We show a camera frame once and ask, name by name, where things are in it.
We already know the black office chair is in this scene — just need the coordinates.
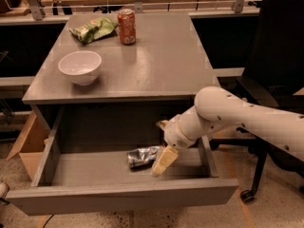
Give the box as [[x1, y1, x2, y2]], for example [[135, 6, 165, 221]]
[[210, 0, 304, 203]]

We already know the grey cabinet counter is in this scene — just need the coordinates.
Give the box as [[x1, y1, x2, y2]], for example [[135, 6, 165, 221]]
[[21, 12, 224, 131]]

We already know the white ceramic bowl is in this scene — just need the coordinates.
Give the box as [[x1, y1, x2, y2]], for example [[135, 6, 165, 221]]
[[58, 50, 102, 86]]

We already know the crushed silver redbull can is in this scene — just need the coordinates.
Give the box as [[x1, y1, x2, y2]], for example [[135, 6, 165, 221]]
[[126, 145, 161, 169]]

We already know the brown cardboard box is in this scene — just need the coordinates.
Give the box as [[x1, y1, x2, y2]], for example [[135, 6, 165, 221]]
[[7, 112, 48, 181]]

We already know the long background workbench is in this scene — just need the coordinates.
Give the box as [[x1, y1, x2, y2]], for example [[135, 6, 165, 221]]
[[0, 0, 257, 26]]

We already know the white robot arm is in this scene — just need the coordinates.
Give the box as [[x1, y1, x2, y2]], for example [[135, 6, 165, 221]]
[[152, 86, 304, 177]]

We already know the orange soda can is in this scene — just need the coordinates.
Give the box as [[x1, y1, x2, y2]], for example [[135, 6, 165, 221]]
[[118, 9, 136, 45]]

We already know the green chip bag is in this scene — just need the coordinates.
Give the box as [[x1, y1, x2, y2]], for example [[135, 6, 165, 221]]
[[69, 17, 118, 44]]

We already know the black floor cable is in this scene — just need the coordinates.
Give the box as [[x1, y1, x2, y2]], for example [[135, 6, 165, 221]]
[[42, 214, 55, 228]]

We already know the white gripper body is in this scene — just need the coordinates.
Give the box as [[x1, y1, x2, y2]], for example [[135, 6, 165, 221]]
[[163, 114, 195, 149]]

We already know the white shoe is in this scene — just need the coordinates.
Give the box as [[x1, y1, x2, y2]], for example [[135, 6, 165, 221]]
[[0, 182, 9, 199]]

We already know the grey open top drawer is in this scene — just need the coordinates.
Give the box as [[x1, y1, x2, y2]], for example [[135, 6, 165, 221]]
[[8, 105, 238, 216]]

